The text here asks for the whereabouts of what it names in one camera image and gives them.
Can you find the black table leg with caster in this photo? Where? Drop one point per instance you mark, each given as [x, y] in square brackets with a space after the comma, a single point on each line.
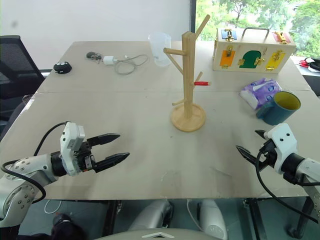
[303, 220]

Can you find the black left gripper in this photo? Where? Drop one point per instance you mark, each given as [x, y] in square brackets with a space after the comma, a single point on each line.
[86, 160]

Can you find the purple tissue pack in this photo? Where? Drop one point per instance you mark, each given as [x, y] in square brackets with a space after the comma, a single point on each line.
[260, 90]

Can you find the white and black item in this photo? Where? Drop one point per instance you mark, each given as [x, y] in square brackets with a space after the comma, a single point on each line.
[313, 64]

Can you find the blue mug yellow inside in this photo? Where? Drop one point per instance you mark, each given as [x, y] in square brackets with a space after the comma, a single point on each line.
[275, 115]

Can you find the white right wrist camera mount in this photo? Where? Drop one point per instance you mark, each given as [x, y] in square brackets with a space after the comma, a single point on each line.
[282, 140]

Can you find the black round device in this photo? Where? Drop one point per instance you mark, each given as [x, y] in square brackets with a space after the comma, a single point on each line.
[62, 67]

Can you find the white charger plug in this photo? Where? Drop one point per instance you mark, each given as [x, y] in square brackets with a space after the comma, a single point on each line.
[108, 60]

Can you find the silver robot leg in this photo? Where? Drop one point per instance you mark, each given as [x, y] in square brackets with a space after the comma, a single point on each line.
[212, 217]
[152, 215]

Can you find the wooden mug tree stand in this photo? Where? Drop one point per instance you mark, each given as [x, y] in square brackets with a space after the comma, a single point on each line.
[187, 100]

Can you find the silver right robot leg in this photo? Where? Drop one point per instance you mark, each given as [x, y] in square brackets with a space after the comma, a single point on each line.
[212, 217]

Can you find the silver left robot leg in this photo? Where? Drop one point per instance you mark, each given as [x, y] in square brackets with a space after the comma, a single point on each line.
[152, 215]

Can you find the clear plastic measuring cup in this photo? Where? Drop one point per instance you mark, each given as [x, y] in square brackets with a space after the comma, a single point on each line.
[160, 50]

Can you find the dark rounded shape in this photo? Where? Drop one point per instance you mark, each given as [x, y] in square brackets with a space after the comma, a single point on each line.
[66, 228]

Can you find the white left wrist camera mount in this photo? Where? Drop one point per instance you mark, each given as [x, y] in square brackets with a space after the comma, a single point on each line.
[67, 140]

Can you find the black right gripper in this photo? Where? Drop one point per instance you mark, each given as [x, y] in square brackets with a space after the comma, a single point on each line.
[268, 156]

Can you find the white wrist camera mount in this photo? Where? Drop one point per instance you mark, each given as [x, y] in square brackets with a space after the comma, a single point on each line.
[67, 140]
[282, 140]

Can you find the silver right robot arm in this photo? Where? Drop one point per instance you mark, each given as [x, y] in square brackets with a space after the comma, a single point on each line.
[308, 168]

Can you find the red marker pen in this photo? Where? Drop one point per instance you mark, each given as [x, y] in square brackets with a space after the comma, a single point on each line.
[201, 83]

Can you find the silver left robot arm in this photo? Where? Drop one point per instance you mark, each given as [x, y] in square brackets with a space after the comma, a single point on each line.
[25, 165]

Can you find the black mesh office chair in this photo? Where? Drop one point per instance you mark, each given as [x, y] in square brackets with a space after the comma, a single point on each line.
[15, 62]

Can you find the grey robot torso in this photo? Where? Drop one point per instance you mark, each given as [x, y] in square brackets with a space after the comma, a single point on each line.
[150, 233]

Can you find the wooden lock box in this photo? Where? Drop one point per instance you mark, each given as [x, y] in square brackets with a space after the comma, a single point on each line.
[240, 50]

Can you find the dark key bunch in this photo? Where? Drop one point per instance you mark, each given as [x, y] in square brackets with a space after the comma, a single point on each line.
[93, 55]

